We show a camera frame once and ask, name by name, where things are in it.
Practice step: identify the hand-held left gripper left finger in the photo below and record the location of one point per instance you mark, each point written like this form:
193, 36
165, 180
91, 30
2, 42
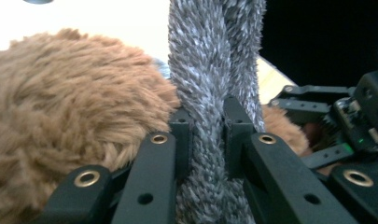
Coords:
183, 146

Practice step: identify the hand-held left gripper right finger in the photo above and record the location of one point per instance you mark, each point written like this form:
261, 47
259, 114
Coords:
235, 137

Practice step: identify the grey fluffy cloth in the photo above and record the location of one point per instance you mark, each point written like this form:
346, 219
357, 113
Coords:
202, 62

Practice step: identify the brown teddy bear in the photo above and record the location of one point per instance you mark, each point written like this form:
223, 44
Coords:
68, 109

